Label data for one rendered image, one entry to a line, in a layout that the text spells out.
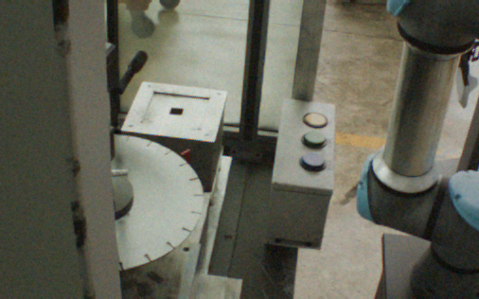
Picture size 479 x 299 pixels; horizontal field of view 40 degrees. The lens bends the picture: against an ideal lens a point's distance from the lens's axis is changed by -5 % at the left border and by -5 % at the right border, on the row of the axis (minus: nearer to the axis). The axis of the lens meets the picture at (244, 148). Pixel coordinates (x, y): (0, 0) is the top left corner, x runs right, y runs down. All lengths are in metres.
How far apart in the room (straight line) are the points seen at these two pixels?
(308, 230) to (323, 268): 1.06
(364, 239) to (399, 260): 1.14
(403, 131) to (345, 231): 1.45
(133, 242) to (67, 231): 0.82
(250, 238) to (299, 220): 0.11
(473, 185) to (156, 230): 0.53
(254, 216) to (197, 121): 0.22
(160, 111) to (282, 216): 0.32
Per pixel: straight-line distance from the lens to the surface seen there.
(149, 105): 1.40
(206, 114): 1.37
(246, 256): 1.29
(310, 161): 1.26
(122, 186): 1.10
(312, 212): 1.26
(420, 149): 1.09
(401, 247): 1.37
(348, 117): 3.07
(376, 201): 1.17
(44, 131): 0.18
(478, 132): 2.49
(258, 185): 1.45
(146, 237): 1.03
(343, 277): 2.32
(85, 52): 0.18
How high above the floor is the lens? 1.67
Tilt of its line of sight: 37 degrees down
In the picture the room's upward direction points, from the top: 5 degrees clockwise
